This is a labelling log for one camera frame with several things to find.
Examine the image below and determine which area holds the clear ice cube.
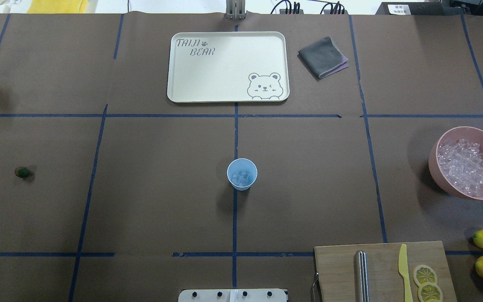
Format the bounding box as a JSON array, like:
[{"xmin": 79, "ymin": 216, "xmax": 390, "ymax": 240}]
[
  {"xmin": 231, "ymin": 171, "xmax": 243, "ymax": 187},
  {"xmin": 240, "ymin": 171, "xmax": 251, "ymax": 187}
]

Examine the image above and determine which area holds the red strawberry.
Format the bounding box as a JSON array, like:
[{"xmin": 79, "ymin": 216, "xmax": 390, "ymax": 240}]
[{"xmin": 15, "ymin": 166, "xmax": 32, "ymax": 178}]

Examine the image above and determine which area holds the light blue plastic cup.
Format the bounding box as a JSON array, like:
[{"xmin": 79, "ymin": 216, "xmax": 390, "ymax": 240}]
[{"xmin": 226, "ymin": 158, "xmax": 258, "ymax": 191}]

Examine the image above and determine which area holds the clear ice cubes pile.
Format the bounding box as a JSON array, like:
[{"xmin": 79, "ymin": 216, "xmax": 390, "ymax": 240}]
[{"xmin": 436, "ymin": 139, "xmax": 483, "ymax": 197}]

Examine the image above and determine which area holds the cream bear serving tray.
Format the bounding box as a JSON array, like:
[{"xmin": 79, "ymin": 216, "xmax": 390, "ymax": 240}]
[{"xmin": 166, "ymin": 32, "xmax": 290, "ymax": 104}]

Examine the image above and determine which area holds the grey folded cloth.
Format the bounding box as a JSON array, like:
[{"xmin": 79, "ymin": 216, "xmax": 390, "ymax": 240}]
[{"xmin": 298, "ymin": 36, "xmax": 349, "ymax": 80}]

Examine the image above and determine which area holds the wooden cutting board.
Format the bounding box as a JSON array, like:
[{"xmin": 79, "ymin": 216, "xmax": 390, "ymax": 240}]
[{"xmin": 314, "ymin": 241, "xmax": 457, "ymax": 302}]

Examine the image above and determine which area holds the steel black muddler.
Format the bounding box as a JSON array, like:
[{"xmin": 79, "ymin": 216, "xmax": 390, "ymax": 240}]
[{"xmin": 354, "ymin": 250, "xmax": 369, "ymax": 302}]

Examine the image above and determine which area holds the yellow plastic knife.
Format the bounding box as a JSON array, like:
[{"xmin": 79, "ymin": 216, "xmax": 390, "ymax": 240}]
[{"xmin": 397, "ymin": 243, "xmax": 413, "ymax": 302}]

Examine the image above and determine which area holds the lemon slice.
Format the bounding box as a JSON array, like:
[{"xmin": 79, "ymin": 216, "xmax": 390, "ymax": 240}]
[
  {"xmin": 417, "ymin": 282, "xmax": 444, "ymax": 302},
  {"xmin": 413, "ymin": 264, "xmax": 438, "ymax": 287}
]

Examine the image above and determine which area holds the pink ribbed bowl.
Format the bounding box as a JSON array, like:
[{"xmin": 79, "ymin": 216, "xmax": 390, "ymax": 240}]
[{"xmin": 428, "ymin": 126, "xmax": 483, "ymax": 201}]

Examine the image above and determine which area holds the yellow cloth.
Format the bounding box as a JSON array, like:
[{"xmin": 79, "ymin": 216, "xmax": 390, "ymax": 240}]
[{"xmin": 27, "ymin": 0, "xmax": 89, "ymax": 14}]

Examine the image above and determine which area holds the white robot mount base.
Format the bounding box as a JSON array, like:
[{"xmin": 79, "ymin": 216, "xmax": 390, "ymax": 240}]
[{"xmin": 178, "ymin": 288, "xmax": 289, "ymax": 302}]

